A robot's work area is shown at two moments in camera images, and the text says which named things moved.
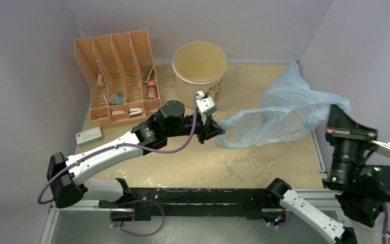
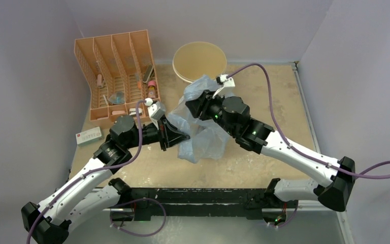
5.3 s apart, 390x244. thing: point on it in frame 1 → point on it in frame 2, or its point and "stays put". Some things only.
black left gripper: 207,128 → 167,132
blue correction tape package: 118,97 stays put
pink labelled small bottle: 152,90 stays put
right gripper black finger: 337,121 → 196,105
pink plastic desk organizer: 120,68 stays put
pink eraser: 118,112 stays put
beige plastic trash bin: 199,66 stays put
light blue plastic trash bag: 289,109 → 207,139
